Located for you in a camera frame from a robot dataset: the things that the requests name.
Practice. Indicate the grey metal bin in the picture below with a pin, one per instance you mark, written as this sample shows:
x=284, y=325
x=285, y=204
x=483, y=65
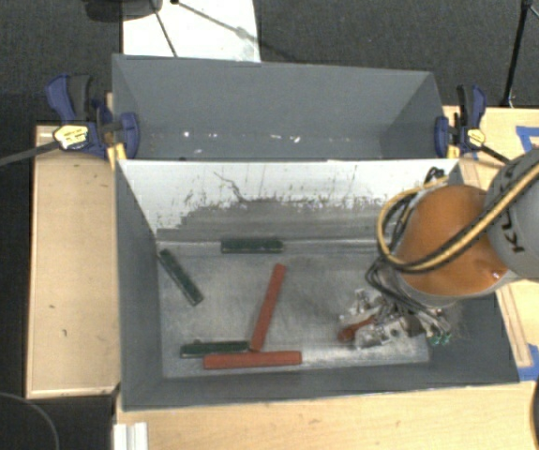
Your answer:
x=231, y=110

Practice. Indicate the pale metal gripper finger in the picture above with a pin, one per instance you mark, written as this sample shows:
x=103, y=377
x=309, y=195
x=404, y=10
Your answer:
x=378, y=336
x=363, y=304

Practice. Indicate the pale wood flat board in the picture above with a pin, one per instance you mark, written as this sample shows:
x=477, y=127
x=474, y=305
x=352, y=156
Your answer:
x=72, y=274

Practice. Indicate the dark green flat block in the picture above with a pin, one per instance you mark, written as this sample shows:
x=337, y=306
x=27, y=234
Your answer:
x=180, y=277
x=251, y=245
x=213, y=349

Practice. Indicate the red-brown block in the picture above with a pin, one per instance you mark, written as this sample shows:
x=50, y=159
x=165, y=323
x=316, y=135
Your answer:
x=268, y=307
x=252, y=360
x=351, y=331

